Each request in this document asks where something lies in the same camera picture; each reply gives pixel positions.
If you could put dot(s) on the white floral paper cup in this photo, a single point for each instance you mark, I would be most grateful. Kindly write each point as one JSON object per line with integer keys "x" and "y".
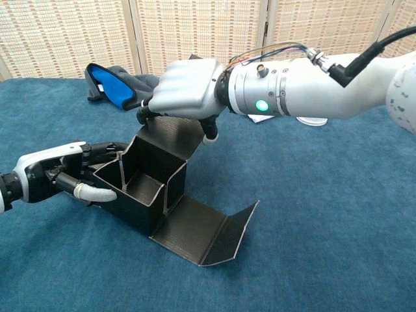
{"x": 312, "y": 122}

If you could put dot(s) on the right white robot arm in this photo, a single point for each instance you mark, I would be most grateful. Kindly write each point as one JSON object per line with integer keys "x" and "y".
{"x": 308, "y": 87}

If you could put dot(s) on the grey blue beanie hat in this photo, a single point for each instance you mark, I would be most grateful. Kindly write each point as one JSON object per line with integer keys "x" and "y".
{"x": 113, "y": 86}

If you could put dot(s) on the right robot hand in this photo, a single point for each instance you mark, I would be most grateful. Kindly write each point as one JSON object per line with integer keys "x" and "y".
{"x": 188, "y": 87}

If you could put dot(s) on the white tissue packet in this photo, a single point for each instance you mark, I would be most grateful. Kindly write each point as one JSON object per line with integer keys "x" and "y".
{"x": 260, "y": 118}

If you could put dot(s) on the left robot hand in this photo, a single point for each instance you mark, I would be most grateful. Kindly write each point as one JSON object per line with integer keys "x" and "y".
{"x": 48, "y": 156}

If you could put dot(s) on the beige woven screen panel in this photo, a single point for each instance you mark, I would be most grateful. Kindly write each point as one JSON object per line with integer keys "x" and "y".
{"x": 198, "y": 29}
{"x": 325, "y": 22}
{"x": 403, "y": 16}
{"x": 65, "y": 39}

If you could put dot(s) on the black screen hinge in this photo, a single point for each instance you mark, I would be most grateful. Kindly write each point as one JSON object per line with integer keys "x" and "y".
{"x": 266, "y": 27}

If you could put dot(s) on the black paper box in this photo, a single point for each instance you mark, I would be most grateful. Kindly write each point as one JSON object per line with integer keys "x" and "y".
{"x": 136, "y": 201}

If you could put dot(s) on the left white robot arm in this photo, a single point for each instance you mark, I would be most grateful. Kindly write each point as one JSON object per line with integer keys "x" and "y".
{"x": 5, "y": 191}

